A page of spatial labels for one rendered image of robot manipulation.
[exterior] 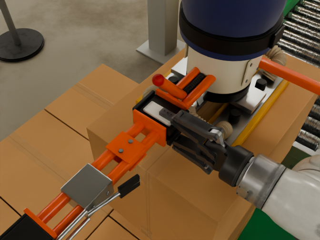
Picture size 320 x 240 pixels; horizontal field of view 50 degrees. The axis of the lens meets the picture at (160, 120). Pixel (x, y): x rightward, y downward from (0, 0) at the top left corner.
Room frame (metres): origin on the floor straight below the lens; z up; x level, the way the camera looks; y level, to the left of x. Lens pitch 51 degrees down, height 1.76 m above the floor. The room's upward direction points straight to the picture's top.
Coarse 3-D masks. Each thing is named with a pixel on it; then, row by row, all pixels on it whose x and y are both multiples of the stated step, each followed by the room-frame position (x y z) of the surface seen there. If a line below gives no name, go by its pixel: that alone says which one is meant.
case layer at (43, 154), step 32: (64, 96) 1.14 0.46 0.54; (96, 96) 1.14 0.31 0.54; (32, 128) 0.94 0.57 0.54; (64, 128) 0.94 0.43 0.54; (0, 160) 0.77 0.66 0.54; (32, 160) 0.77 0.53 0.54; (64, 160) 0.77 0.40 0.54; (0, 192) 0.63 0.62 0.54; (32, 192) 0.63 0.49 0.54; (0, 224) 0.50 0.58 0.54; (96, 224) 0.50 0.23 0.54; (128, 224) 0.50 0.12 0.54
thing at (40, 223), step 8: (24, 216) 0.23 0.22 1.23; (32, 216) 0.23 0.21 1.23; (16, 224) 0.22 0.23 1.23; (24, 224) 0.22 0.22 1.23; (32, 224) 0.22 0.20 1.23; (40, 224) 0.22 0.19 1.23; (8, 232) 0.21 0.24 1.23; (16, 232) 0.21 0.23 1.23; (24, 232) 0.21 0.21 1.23; (32, 232) 0.21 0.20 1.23; (40, 232) 0.21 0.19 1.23; (48, 232) 0.21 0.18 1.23
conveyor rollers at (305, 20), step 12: (300, 0) 1.96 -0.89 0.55; (312, 0) 1.99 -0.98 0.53; (288, 12) 1.82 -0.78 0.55; (300, 12) 1.85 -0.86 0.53; (312, 12) 1.82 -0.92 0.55; (288, 24) 1.71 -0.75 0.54; (300, 24) 1.75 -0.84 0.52; (312, 24) 1.72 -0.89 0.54; (288, 36) 1.61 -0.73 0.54; (300, 36) 1.59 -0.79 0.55; (312, 36) 1.62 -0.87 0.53; (288, 48) 1.51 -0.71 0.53; (300, 48) 1.49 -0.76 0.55; (312, 48) 1.52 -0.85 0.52; (312, 60) 1.43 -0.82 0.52; (312, 108) 1.06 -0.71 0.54; (312, 120) 0.98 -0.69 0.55; (300, 132) 0.92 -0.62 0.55; (312, 144) 0.87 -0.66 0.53
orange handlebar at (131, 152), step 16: (272, 64) 0.63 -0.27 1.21; (208, 80) 0.57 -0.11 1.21; (288, 80) 0.59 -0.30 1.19; (304, 80) 0.57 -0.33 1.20; (192, 96) 0.52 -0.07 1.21; (112, 144) 0.38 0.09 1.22; (128, 144) 0.38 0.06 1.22; (144, 144) 0.39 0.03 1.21; (96, 160) 0.35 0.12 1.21; (128, 160) 0.35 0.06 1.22; (112, 176) 0.32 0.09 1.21; (48, 208) 0.25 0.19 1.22; (80, 208) 0.25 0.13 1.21; (64, 224) 0.23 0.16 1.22
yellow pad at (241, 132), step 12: (252, 84) 0.67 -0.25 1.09; (264, 84) 0.65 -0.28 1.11; (276, 84) 0.68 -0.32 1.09; (276, 96) 0.64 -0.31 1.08; (228, 108) 0.59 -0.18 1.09; (264, 108) 0.59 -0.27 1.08; (216, 120) 0.54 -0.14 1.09; (228, 120) 0.54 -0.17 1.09; (240, 120) 0.55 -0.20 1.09; (252, 120) 0.55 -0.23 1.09; (240, 132) 0.51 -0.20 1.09; (240, 144) 0.48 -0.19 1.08
